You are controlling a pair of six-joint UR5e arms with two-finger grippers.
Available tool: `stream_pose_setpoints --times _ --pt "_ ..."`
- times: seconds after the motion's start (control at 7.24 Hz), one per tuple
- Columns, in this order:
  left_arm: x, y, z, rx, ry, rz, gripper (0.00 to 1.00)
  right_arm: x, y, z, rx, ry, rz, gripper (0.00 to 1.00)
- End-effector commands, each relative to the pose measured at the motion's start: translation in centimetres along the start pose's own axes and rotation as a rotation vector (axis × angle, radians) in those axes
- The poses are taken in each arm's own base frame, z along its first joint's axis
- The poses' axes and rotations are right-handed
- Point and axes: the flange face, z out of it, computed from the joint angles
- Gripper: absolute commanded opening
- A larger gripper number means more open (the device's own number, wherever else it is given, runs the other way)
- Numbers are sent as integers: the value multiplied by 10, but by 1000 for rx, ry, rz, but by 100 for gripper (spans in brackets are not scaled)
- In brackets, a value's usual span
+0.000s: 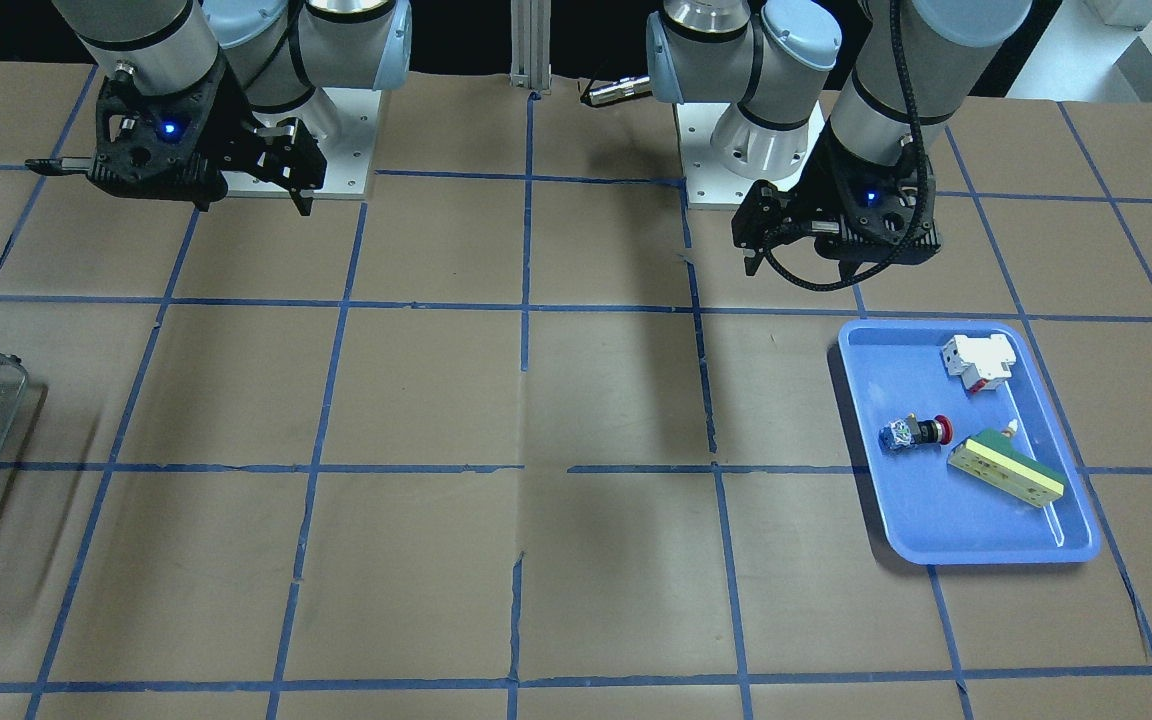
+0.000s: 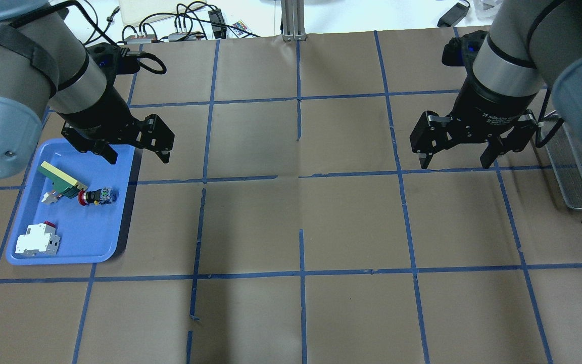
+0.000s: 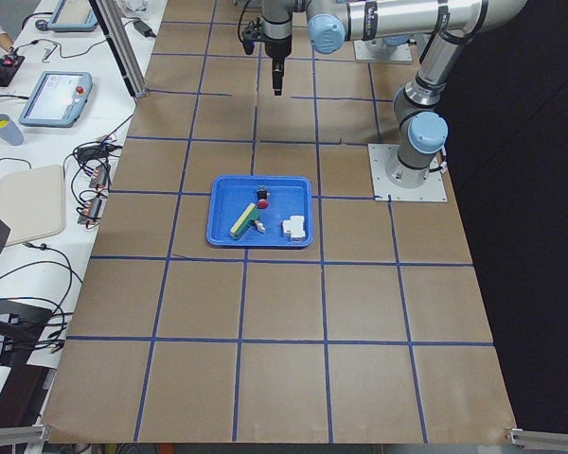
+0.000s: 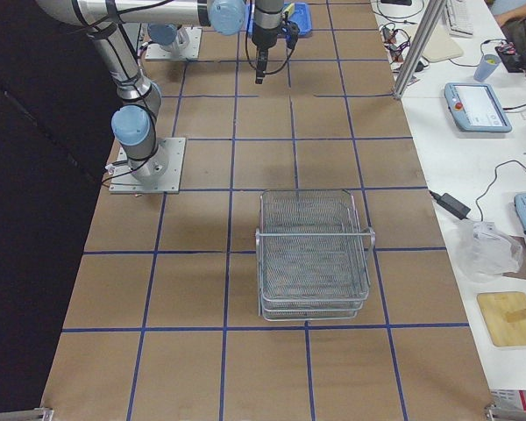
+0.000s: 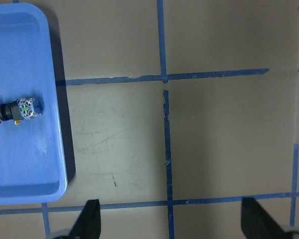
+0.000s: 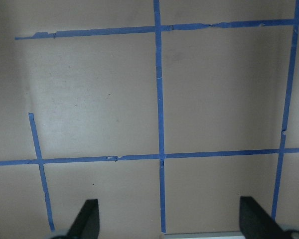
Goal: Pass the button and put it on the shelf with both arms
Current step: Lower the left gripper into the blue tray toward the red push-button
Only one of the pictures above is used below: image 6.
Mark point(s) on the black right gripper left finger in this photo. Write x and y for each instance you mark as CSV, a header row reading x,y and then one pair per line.
x,y
87,223

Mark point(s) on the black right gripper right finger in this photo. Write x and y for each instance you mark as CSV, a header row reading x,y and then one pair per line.
x,y
255,223

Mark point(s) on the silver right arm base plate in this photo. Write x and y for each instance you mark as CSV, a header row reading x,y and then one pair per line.
x,y
214,235

